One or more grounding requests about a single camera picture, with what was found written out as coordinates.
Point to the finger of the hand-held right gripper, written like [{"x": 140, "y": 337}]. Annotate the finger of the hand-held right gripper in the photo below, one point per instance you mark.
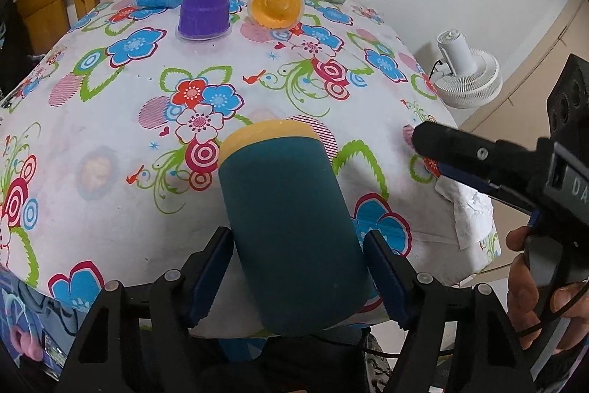
[
  {"x": 474, "y": 151},
  {"x": 487, "y": 190}
]

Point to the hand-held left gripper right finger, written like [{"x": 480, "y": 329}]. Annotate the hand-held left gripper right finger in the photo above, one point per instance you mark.
[{"x": 387, "y": 278}]

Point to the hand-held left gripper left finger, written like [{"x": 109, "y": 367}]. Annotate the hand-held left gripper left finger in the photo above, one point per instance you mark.
[{"x": 210, "y": 278}]

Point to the teal cup with yellow rim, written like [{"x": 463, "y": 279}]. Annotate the teal cup with yellow rim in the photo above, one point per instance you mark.
[{"x": 290, "y": 218}]

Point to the orange plastic cup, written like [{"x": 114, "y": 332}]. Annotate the orange plastic cup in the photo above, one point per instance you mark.
[{"x": 276, "y": 4}]

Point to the purple plastic cup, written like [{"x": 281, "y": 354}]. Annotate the purple plastic cup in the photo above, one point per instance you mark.
[{"x": 203, "y": 6}]

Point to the person's right hand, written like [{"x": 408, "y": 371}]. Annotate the person's right hand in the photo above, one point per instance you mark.
[{"x": 522, "y": 296}]

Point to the white paper tissue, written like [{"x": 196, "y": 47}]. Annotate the white paper tissue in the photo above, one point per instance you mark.
[{"x": 469, "y": 209}]

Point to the white electric fan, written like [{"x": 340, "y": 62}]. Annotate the white electric fan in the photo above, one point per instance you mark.
[{"x": 467, "y": 73}]

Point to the floral tablecloth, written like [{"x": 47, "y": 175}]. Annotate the floral tablecloth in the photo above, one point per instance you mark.
[{"x": 138, "y": 135}]

